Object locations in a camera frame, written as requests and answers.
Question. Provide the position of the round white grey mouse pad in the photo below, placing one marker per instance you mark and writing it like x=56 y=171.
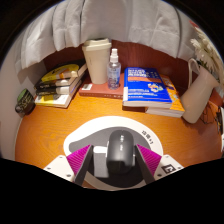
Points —
x=88 y=130

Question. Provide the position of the cream lidded tumbler cup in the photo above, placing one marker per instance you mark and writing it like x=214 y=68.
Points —
x=97 y=63

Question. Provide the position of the green dark mug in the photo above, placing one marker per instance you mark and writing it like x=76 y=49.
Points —
x=25 y=101

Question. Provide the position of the dark grey computer mouse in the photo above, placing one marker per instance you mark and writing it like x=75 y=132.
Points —
x=120 y=150

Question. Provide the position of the white pleated curtain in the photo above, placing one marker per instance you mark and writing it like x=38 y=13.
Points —
x=133 y=23

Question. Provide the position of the white ceramic pitcher vase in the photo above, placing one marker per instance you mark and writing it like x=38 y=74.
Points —
x=200 y=96

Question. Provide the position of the black thin book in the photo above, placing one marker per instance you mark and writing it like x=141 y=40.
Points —
x=55 y=90
x=55 y=83

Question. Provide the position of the yellow and white book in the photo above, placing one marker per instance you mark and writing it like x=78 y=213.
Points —
x=53 y=100

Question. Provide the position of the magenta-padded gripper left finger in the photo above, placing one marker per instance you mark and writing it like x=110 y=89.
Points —
x=78 y=160

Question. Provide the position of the blue cover book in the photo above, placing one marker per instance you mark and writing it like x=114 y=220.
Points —
x=145 y=86

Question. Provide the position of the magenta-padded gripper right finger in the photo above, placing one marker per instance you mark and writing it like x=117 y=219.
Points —
x=150 y=160

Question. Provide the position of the clear spray bottle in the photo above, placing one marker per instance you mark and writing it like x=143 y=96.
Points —
x=114 y=73

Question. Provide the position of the red hardcover book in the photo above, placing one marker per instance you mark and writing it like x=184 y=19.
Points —
x=96 y=90

